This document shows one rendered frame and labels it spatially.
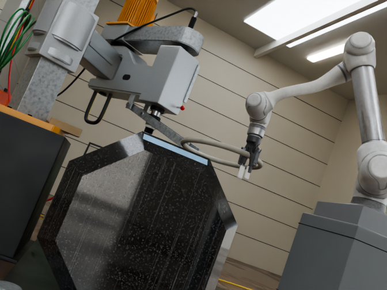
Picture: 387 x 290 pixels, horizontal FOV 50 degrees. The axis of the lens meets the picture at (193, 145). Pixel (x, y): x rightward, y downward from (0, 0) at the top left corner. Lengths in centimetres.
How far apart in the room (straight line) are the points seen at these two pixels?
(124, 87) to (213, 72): 515
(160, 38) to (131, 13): 52
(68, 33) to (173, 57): 67
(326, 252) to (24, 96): 190
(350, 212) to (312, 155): 707
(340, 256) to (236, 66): 670
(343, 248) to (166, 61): 165
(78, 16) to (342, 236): 197
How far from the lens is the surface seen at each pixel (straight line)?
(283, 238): 883
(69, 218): 186
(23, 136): 252
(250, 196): 833
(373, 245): 195
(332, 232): 198
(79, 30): 279
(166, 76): 277
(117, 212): 186
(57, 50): 274
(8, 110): 260
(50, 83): 278
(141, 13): 346
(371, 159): 190
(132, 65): 310
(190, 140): 224
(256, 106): 205
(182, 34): 289
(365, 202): 210
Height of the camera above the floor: 62
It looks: 8 degrees up
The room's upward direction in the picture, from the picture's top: 21 degrees clockwise
